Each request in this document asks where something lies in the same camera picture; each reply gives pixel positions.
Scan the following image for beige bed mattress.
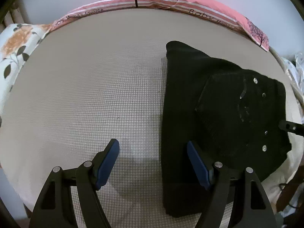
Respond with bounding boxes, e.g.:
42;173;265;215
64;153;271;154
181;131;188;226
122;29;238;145
0;8;304;228

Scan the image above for brown wooden board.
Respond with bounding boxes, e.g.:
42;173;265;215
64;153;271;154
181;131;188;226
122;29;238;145
276;169;304;214

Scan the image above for black pants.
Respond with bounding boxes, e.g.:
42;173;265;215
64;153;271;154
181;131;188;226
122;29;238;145
161;40;293;218

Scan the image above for pink striped pillow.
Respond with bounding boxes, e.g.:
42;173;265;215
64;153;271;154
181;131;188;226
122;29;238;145
51;0;270;52

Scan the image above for white printed cloth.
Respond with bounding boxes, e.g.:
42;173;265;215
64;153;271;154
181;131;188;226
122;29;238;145
281;51;304;124

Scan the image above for white floral pillow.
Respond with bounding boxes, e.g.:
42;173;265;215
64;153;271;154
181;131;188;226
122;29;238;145
0;23;52;122

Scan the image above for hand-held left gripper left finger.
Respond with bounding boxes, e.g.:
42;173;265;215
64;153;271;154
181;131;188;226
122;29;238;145
28;138;120;228

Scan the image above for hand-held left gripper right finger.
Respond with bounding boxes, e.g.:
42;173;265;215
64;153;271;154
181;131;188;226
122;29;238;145
186;140;277;228

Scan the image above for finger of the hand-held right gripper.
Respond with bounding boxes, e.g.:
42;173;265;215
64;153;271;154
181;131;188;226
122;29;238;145
278;119;304;137

